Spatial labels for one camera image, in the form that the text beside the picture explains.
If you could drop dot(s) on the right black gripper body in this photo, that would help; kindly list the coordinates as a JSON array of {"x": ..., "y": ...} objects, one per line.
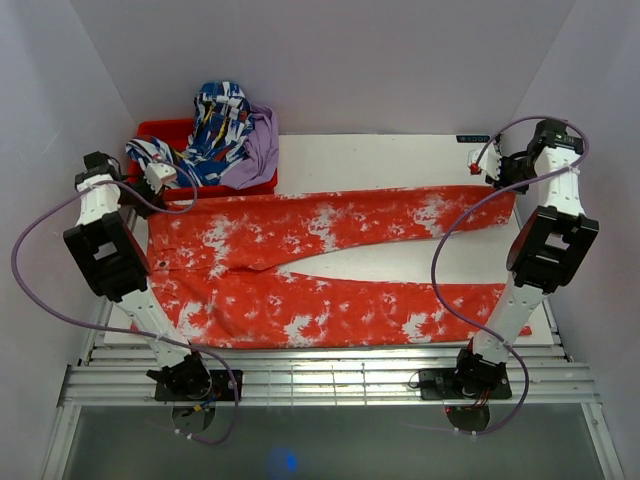
[{"x": 515, "y": 171}]

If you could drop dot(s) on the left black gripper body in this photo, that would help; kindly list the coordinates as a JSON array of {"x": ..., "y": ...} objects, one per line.
[{"x": 128, "y": 199}]

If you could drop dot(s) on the red white tie-dye trousers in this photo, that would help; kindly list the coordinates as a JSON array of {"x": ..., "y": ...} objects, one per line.
[{"x": 318, "y": 270}]

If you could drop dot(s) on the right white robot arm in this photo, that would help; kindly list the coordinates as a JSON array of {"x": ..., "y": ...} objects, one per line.
[{"x": 544, "y": 256}]

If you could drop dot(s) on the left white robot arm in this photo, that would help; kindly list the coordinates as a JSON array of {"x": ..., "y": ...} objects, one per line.
[{"x": 115, "y": 266}]

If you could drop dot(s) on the blue white patterned trousers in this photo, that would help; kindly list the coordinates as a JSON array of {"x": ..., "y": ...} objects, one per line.
[{"x": 222, "y": 124}]

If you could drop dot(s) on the purple folded garment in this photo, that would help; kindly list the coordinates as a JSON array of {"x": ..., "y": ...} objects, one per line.
[{"x": 261, "y": 152}]

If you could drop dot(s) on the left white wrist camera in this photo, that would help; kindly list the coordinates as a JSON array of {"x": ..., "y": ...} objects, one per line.
[{"x": 158, "y": 175}]

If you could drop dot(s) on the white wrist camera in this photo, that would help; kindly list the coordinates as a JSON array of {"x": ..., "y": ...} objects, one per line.
[
  {"x": 487, "y": 165},
  {"x": 158, "y": 175}
]

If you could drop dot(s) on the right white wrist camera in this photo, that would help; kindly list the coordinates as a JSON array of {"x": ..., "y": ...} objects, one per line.
[{"x": 487, "y": 165}]

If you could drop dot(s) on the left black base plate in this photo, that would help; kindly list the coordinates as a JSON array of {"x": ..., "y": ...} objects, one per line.
[{"x": 221, "y": 390}]

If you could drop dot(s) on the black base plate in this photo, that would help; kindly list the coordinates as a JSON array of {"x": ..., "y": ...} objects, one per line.
[
  {"x": 448, "y": 384},
  {"x": 221, "y": 390}
]

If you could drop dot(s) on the aluminium rail frame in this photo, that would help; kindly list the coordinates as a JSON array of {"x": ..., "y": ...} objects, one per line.
[{"x": 336, "y": 414}]

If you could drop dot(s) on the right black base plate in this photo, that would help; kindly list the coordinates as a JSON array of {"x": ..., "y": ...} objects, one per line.
[{"x": 448, "y": 384}]

